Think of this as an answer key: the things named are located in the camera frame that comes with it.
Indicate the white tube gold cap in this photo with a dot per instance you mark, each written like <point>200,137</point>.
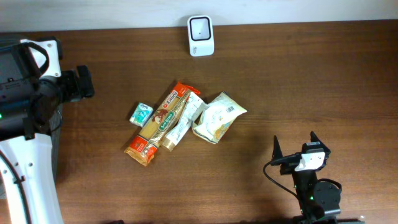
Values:
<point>193,108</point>

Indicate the white barcode scanner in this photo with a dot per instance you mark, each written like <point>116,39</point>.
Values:
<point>200,36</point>

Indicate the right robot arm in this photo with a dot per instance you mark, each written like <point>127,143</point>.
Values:
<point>318,199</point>

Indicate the yellow white snack bag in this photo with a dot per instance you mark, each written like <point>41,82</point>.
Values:
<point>216,118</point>

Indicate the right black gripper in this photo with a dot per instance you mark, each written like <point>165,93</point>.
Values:
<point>289,160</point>

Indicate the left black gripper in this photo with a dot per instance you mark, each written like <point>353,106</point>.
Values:
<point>72,85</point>

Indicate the dark grey mesh basket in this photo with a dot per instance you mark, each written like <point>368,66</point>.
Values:
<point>56,120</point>

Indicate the orange spaghetti pack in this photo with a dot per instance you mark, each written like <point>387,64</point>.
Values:
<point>147,141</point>

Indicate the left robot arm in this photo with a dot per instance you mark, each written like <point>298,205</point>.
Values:
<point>33,86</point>

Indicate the green white tissue pack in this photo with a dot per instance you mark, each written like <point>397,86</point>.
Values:
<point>141,115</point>

